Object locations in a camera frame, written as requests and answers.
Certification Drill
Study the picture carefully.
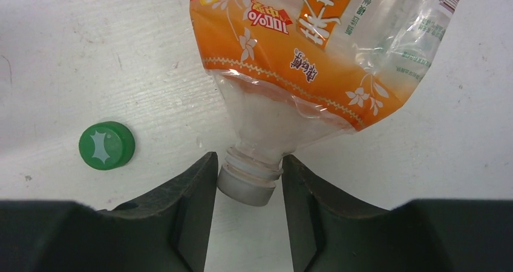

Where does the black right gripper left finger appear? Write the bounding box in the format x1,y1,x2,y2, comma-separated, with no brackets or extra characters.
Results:
1,152,218,271

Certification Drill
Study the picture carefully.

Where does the white orange-bottle cap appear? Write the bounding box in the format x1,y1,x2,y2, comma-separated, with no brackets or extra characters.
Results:
217,166,276,207

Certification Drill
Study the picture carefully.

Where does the green bottle cap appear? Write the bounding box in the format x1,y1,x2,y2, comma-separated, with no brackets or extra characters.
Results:
78,121,136,170

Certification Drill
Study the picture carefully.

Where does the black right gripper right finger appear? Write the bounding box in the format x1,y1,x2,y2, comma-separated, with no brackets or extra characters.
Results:
282,155,512,271

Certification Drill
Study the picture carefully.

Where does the orange label plastic bottle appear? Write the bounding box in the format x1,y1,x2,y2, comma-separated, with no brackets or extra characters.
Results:
189,0,460,181

